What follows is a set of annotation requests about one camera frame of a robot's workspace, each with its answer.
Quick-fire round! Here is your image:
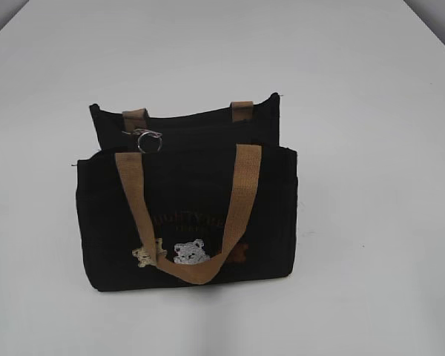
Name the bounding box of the black bag with tan handles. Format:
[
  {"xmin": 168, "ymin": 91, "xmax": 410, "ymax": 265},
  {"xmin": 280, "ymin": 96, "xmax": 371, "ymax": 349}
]
[{"xmin": 76, "ymin": 93, "xmax": 298, "ymax": 292}]

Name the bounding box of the silver zipper pull ring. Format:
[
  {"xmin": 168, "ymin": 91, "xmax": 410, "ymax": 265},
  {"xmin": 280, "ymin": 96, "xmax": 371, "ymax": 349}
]
[{"xmin": 120, "ymin": 128, "xmax": 165, "ymax": 154}]

